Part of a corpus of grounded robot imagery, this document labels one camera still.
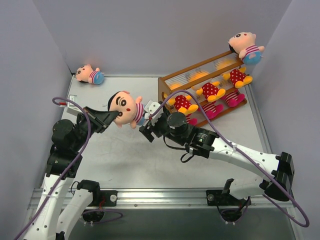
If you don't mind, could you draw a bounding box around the white pink plush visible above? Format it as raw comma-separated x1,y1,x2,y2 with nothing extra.
188,118,198,126
202,102,224,120
221,90,245,108

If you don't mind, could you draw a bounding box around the black hair boy plush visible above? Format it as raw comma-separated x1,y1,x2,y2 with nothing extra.
107,90,146,129

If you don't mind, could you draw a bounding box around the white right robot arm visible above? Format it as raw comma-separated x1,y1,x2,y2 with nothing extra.
139,112,295,202

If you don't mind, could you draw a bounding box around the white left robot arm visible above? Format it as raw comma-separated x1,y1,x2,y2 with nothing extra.
23,107,118,240

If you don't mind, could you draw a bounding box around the wooden toy shelf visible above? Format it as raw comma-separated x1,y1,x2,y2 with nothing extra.
158,51,253,127

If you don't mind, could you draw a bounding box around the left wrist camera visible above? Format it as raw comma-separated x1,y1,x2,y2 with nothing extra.
59,94,81,116

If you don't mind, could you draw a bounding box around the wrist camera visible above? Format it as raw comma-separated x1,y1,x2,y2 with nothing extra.
143,100,164,127
59,94,81,116

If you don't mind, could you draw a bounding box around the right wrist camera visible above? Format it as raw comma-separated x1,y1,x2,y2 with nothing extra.
143,100,164,127

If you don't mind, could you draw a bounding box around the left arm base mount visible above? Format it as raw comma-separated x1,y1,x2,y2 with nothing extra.
99,190,118,208

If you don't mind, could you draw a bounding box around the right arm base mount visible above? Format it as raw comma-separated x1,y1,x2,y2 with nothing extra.
205,178,247,207

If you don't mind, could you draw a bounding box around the aluminium table edge rail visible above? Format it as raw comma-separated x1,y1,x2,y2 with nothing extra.
28,188,293,210

